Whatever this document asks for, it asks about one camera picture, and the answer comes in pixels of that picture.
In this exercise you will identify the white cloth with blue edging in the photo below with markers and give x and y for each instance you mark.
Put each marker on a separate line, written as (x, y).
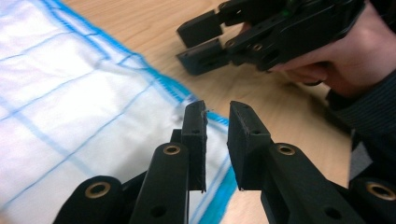
(77, 102)

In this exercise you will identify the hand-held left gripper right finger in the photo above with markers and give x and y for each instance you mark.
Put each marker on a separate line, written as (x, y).
(280, 177)

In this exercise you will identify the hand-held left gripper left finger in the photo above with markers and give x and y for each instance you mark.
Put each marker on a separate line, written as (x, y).
(174, 174)

